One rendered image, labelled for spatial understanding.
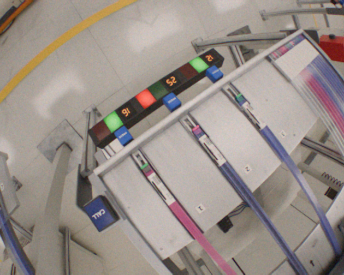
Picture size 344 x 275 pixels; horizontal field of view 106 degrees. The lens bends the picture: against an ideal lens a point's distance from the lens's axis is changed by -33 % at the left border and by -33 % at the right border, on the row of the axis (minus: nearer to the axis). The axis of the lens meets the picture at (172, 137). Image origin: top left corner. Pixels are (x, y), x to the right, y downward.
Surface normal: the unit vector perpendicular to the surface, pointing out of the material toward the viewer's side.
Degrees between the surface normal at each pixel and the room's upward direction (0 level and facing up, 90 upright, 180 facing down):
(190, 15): 0
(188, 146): 42
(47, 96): 0
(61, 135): 0
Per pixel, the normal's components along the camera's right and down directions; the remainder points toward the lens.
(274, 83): -0.03, -0.25
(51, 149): 0.38, 0.33
